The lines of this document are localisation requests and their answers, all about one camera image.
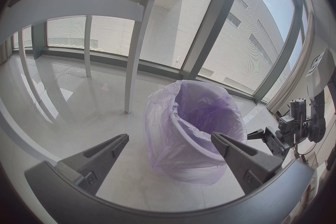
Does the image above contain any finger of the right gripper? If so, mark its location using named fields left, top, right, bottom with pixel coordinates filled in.
left=247, top=128, right=266, bottom=141

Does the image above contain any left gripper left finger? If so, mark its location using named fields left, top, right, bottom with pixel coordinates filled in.
left=57, top=133, right=130, bottom=194

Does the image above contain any window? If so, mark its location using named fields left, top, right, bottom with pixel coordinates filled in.
left=10, top=0, right=315, bottom=108

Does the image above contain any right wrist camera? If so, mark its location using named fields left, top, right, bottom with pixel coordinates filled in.
left=278, top=116, right=296, bottom=131

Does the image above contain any white trash bin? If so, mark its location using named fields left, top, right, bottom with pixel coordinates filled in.
left=147, top=81, right=248, bottom=184

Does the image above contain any purple plastic bag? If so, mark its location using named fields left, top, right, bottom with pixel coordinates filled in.
left=144, top=80, right=248, bottom=187

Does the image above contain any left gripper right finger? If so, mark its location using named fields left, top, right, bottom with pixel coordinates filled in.
left=211, top=132, right=284, bottom=195

